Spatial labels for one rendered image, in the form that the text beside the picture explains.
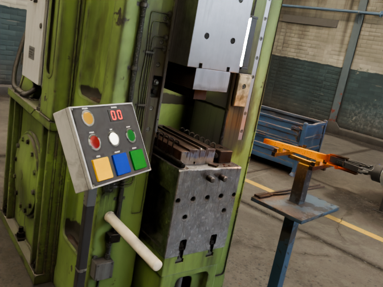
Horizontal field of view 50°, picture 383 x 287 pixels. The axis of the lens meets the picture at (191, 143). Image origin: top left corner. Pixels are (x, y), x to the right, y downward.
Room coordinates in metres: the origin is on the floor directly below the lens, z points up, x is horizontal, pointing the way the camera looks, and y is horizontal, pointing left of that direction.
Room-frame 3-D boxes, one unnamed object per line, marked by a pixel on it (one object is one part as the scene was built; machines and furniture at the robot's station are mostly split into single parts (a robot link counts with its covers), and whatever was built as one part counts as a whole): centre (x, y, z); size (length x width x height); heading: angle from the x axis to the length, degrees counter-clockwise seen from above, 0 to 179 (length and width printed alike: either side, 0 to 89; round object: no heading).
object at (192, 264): (2.09, 0.05, 0.23); 0.55 x 0.37 x 0.47; 38
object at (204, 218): (2.09, 0.05, 0.69); 0.56 x 0.38 x 0.45; 38
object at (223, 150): (2.04, -0.15, 0.95); 0.12 x 0.08 x 0.06; 38
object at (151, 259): (1.60, 0.18, 0.62); 0.44 x 0.05 x 0.05; 38
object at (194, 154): (2.05, 0.09, 0.96); 0.42 x 0.20 x 0.09; 38
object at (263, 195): (2.20, -0.60, 0.77); 0.60 x 0.04 x 0.01; 132
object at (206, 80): (2.05, 0.09, 1.32); 0.42 x 0.20 x 0.10; 38
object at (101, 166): (1.33, 0.28, 1.01); 0.07 x 0.05 x 0.07; 153
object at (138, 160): (1.51, 0.19, 1.01); 0.07 x 0.05 x 0.07; 153
